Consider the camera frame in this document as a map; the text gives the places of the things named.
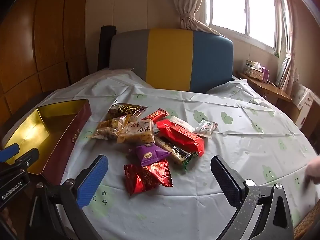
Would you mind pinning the purple snack packet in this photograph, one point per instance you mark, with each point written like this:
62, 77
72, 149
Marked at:
150, 153

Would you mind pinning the dark brown gold snack packet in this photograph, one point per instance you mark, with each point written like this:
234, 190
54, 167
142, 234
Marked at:
127, 110

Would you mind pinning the small red snack packet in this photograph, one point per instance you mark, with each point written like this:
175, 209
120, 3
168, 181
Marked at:
156, 115

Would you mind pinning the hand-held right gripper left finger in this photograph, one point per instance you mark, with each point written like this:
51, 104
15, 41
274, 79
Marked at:
92, 180

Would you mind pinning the pale green printed tablecloth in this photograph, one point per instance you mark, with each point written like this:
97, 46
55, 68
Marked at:
175, 205

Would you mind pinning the beige cookie packet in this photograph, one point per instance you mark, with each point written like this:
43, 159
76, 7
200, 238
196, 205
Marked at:
138, 131

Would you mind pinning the golden clear snack packet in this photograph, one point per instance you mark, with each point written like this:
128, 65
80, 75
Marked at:
110, 128

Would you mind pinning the window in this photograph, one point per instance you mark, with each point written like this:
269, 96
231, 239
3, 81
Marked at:
237, 5

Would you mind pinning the dark round table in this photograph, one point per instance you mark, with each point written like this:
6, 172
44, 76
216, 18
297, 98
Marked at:
25, 105

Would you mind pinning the red gift box gold interior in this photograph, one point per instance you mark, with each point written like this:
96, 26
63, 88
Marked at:
72, 135

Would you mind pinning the grey yellow blue sofa back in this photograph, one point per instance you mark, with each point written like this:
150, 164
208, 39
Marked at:
170, 57

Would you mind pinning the wicker chair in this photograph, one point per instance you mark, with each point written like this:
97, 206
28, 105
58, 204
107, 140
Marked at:
308, 223

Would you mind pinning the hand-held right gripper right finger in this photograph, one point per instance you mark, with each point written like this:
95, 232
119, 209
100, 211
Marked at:
225, 180

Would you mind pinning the wooden side table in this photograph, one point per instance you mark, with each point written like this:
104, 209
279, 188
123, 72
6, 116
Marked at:
272, 90

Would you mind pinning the wooden wardrobe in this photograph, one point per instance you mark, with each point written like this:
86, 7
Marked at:
50, 30

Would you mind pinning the long white snack packet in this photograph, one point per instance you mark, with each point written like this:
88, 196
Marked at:
181, 123

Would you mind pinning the large red snack packet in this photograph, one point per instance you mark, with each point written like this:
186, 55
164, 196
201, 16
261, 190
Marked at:
162, 127
188, 138

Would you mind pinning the small white green snack packet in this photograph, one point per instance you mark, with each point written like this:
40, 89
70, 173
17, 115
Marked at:
206, 128

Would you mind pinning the beige tied curtain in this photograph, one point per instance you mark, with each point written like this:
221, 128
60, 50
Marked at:
187, 2

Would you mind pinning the clear cereal bar packet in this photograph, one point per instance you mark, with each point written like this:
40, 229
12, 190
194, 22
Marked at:
175, 152

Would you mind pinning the shiny red snack packet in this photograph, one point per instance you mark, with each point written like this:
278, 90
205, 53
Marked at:
147, 177

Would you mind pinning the purple small packet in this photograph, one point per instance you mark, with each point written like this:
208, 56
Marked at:
265, 74

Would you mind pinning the black rolled mat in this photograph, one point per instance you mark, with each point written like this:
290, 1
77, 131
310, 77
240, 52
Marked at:
106, 47

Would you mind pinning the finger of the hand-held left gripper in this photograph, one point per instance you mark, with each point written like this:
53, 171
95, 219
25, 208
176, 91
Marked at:
8, 152

